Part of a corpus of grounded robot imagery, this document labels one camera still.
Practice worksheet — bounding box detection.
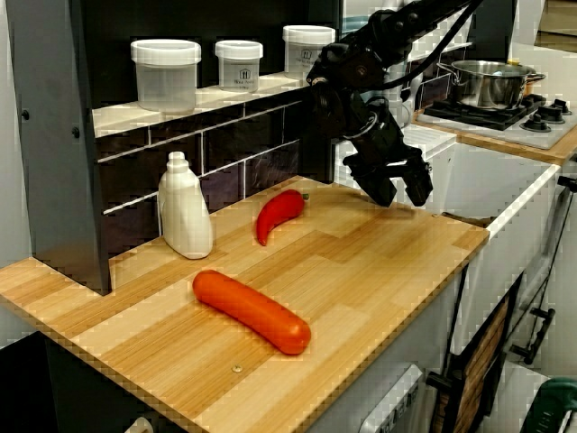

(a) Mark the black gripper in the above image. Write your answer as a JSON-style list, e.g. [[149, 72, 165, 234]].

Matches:
[[342, 110, 435, 208]]

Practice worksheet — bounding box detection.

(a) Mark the white sink basin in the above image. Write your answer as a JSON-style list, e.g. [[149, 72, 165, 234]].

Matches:
[[335, 125, 564, 357]]

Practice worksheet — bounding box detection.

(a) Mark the grey faucet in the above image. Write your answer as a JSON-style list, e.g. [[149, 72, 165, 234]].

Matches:
[[386, 49, 426, 130]]

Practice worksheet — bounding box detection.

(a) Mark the toy stove top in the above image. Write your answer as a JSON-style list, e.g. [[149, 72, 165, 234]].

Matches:
[[414, 94, 577, 151]]

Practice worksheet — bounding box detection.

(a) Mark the red chili pepper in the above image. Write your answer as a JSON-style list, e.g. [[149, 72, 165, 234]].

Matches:
[[255, 189, 310, 247]]

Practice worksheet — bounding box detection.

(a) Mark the steel cooking pot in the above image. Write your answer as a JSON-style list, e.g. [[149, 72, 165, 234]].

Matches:
[[435, 60, 546, 110]]

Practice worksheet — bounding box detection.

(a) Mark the grey stove knob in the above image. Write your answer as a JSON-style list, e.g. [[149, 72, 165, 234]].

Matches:
[[519, 112, 553, 134], [543, 98, 573, 124]]

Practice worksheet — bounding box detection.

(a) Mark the tall clear labelled jar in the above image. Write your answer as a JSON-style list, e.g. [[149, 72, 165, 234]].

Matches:
[[282, 24, 337, 81]]

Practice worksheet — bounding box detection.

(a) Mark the teal plastic bin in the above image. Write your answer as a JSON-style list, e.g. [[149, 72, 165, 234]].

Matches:
[[341, 15, 375, 35]]

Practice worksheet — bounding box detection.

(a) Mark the black framed wooden panel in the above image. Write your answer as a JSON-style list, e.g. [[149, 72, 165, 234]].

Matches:
[[426, 274, 525, 433]]

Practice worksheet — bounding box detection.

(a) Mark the orange sausage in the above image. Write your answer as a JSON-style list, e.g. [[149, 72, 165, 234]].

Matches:
[[192, 269, 312, 356]]

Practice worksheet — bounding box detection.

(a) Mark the small clear labelled jar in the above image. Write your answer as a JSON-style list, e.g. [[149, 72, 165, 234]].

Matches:
[[214, 40, 264, 94]]

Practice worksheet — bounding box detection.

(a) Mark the white appliance front panel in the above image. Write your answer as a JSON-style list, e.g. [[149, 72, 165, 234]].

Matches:
[[310, 364, 427, 433]]

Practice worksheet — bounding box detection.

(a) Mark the white plastic bottle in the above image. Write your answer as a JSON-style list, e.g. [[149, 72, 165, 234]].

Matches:
[[157, 151, 215, 261]]

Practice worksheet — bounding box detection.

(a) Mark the wide clear plastic jar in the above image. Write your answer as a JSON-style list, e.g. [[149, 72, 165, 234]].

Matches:
[[130, 39, 202, 114]]

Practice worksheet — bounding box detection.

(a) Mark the green object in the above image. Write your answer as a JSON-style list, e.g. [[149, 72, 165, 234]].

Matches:
[[525, 377, 577, 433]]

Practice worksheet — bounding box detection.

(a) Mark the dark shelf unit with tiles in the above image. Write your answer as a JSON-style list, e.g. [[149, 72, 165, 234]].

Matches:
[[6, 0, 344, 298]]

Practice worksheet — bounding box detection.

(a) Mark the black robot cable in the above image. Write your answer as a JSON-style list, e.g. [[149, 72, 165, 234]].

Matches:
[[382, 0, 486, 89]]

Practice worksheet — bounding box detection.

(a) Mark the black door handle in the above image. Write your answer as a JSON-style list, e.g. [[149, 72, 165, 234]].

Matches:
[[510, 308, 557, 365]]

